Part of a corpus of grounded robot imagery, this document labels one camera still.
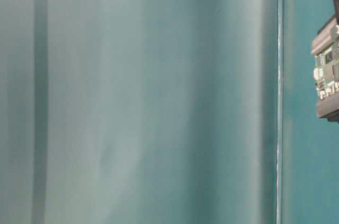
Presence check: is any green circuit board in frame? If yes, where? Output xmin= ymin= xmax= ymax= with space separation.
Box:
xmin=314 ymin=42 xmax=338 ymax=100

